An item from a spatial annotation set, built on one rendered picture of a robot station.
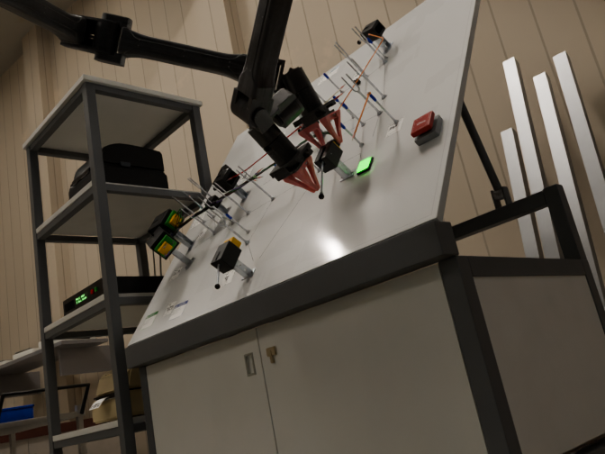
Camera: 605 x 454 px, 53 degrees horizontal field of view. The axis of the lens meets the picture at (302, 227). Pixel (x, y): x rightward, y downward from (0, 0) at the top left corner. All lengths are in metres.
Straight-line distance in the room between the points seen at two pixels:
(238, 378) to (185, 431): 0.29
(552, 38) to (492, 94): 0.40
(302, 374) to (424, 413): 0.33
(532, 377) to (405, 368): 0.24
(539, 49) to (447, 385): 2.63
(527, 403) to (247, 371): 0.68
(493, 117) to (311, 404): 2.45
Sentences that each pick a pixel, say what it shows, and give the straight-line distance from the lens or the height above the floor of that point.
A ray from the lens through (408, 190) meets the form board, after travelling 1.25.
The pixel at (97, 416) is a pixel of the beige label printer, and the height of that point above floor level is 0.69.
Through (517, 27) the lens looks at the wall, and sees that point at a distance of 3.65.
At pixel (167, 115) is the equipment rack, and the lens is 2.63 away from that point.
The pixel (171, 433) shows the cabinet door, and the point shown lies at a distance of 1.87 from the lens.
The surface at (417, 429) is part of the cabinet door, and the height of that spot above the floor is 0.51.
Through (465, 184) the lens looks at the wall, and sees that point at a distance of 3.53.
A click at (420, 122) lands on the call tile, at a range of 1.34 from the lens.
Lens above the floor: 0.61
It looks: 16 degrees up
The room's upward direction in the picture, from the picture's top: 12 degrees counter-clockwise
